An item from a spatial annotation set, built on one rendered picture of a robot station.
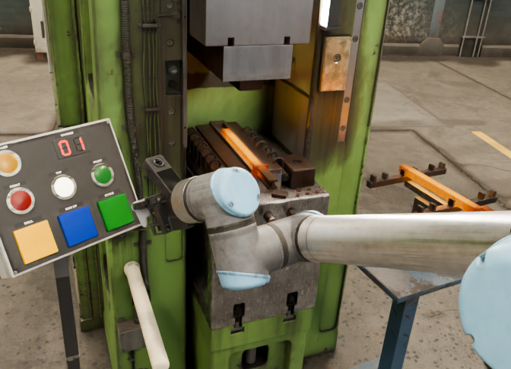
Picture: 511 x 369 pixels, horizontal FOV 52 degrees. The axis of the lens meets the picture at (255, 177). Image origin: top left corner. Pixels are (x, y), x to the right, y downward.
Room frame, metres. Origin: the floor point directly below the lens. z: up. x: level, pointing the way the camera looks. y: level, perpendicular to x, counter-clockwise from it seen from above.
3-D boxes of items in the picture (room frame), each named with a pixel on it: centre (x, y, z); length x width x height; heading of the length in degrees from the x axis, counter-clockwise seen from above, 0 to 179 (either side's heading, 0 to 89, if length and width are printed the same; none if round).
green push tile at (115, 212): (1.10, 0.33, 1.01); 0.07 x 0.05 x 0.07; 138
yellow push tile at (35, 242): (0.95, 0.47, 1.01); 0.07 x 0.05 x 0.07; 138
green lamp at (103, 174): (1.13, 0.37, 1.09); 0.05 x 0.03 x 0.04; 113
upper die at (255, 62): (1.60, 0.09, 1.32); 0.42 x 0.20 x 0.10; 23
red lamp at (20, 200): (0.98, 0.50, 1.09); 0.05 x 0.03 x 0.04; 113
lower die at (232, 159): (1.60, 0.09, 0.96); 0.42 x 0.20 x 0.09; 23
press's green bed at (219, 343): (1.63, 0.05, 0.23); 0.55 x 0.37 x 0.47; 23
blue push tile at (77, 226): (1.02, 0.40, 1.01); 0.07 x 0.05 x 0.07; 138
